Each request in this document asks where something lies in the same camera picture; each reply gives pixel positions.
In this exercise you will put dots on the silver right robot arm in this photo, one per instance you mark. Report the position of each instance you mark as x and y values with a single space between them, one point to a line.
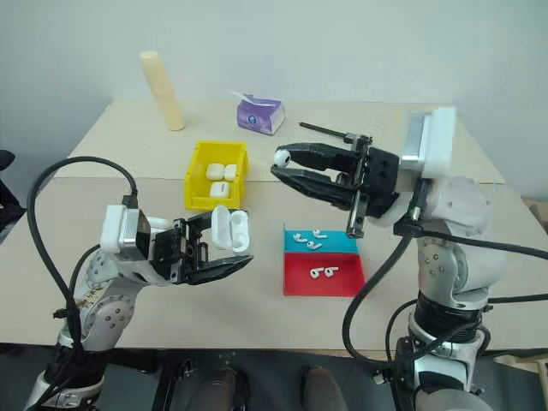
454 265

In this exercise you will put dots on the purple tissue pack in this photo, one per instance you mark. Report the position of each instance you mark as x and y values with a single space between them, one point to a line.
257 117

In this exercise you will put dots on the black object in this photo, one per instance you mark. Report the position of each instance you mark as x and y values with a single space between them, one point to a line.
8 201

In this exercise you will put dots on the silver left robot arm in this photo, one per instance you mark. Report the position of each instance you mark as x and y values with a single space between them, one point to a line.
107 317

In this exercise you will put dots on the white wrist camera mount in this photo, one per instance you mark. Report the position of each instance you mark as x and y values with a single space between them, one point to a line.
441 141
113 227

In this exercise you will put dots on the blue and red tray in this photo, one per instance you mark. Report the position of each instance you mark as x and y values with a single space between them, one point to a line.
325 284

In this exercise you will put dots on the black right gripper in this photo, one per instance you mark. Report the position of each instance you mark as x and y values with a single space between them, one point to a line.
383 180

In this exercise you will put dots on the yellow plastic bin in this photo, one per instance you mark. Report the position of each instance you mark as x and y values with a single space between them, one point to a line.
197 180

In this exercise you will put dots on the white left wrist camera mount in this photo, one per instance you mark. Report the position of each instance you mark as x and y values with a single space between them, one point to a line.
113 227

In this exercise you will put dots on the dark rounded shape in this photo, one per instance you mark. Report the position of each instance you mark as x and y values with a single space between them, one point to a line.
222 391
323 389

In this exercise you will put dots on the beige cylinder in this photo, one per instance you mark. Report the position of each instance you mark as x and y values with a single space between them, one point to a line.
164 94

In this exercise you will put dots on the white earbud case with label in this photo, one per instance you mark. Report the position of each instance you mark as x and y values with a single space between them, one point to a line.
221 189

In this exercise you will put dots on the closed white earbud case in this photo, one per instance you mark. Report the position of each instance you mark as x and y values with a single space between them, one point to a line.
231 172
215 171

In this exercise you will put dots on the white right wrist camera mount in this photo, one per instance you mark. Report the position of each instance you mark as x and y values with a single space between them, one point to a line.
441 141

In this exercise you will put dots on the white earbud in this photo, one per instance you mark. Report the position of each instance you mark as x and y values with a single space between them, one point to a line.
315 273
282 158
313 246
329 272
297 236
318 234

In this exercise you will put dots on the thin black rod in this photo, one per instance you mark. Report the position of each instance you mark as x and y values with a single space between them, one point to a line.
321 129

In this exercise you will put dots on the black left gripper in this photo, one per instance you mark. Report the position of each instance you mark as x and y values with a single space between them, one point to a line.
164 250

